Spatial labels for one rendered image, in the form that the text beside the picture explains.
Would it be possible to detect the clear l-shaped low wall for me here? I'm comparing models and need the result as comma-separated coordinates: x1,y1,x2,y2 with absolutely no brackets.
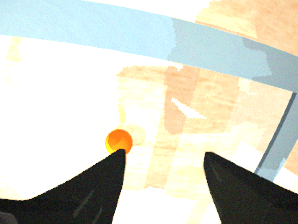
184,79,293,224

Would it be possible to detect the orange ball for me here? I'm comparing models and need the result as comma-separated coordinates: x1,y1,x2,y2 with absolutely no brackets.
104,129,133,155

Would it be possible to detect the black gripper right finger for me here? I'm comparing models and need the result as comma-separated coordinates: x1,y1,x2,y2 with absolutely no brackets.
204,151,298,224

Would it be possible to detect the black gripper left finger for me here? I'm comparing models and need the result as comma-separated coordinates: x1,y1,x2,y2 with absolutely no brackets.
0,149,126,224

